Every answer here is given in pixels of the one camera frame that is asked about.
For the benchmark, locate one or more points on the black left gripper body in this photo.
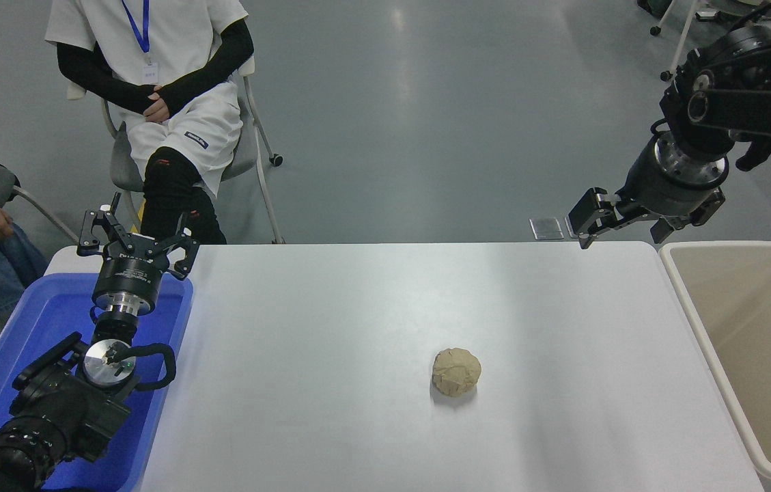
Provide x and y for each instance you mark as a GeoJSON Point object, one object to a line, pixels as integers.
{"type": "Point", "coordinates": [129, 273]}

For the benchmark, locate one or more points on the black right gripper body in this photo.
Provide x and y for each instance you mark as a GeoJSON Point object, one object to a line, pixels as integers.
{"type": "Point", "coordinates": [665, 195]}

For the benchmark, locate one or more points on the tan paper ball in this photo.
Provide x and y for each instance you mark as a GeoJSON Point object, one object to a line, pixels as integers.
{"type": "Point", "coordinates": [457, 372]}

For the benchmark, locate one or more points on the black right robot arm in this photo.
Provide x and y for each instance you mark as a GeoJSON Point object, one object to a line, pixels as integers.
{"type": "Point", "coordinates": [754, 109]}

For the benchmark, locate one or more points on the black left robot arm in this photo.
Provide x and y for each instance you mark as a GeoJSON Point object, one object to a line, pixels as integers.
{"type": "Point", "coordinates": [57, 410]}

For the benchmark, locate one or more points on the person's left forearm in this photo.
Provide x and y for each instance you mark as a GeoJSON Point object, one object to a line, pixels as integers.
{"type": "Point", "coordinates": [207, 75]}

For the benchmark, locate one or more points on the person's right forearm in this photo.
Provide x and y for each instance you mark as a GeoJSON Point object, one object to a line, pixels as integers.
{"type": "Point", "coordinates": [112, 92]}

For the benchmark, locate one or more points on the blue plastic tray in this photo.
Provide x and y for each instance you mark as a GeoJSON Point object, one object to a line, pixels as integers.
{"type": "Point", "coordinates": [44, 314]}

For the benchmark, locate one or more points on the large pale plastic bin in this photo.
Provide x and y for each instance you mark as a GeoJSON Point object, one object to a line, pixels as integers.
{"type": "Point", "coordinates": [754, 328]}

